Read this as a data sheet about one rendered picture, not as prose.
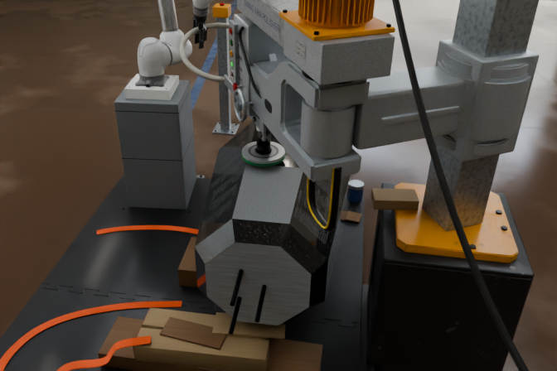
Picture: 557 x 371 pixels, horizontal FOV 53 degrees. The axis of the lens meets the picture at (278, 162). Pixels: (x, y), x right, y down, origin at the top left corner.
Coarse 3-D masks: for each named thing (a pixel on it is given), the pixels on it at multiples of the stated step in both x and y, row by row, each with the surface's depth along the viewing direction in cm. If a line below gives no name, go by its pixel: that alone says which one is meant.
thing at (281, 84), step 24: (264, 72) 225; (288, 72) 197; (264, 96) 226; (288, 96) 209; (312, 96) 181; (336, 96) 181; (360, 96) 185; (264, 120) 232; (288, 120) 214; (288, 144) 210; (312, 168) 194; (360, 168) 202
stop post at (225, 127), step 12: (216, 12) 428; (228, 12) 429; (228, 36) 445; (228, 48) 449; (228, 60) 453; (228, 72) 457; (228, 96) 465; (228, 108) 471; (228, 120) 477; (216, 132) 478; (228, 132) 478
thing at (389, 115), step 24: (408, 72) 206; (432, 72) 206; (456, 72) 203; (384, 96) 190; (408, 96) 193; (432, 96) 197; (456, 96) 201; (480, 96) 200; (504, 96) 199; (360, 120) 192; (384, 120) 193; (408, 120) 197; (432, 120) 203; (456, 120) 207; (480, 120) 204; (504, 120) 205; (360, 144) 196; (384, 144) 200
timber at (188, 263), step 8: (192, 240) 330; (192, 248) 324; (184, 256) 318; (192, 256) 318; (184, 264) 312; (192, 264) 312; (184, 272) 309; (192, 272) 308; (184, 280) 312; (192, 280) 311
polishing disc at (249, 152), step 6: (252, 144) 279; (270, 144) 279; (276, 144) 280; (246, 150) 274; (252, 150) 274; (276, 150) 274; (282, 150) 274; (246, 156) 269; (252, 156) 269; (258, 156) 269; (264, 156) 269; (270, 156) 269; (276, 156) 269; (282, 156) 269; (258, 162) 265; (264, 162) 265; (270, 162) 266
